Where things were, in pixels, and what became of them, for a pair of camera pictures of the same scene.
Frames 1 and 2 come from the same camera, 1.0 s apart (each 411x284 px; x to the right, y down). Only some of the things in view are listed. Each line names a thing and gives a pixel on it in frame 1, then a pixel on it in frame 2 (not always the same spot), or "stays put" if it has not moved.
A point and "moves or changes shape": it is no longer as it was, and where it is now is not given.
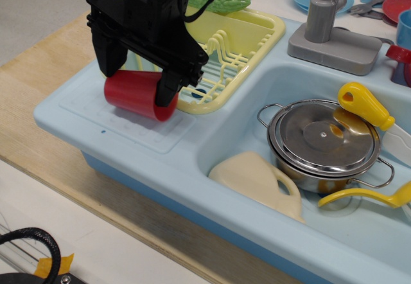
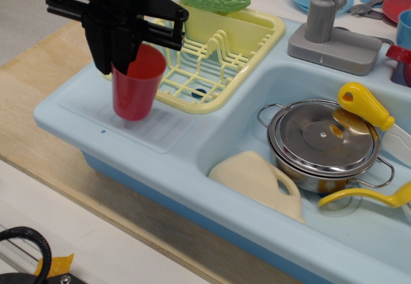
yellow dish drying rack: [237, 44] stays put
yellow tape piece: [43, 267] stays put
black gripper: [149, 22] to [120, 4]
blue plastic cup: [404, 29] stays put
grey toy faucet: [319, 42] stays put
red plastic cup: [135, 91] moves or changes shape
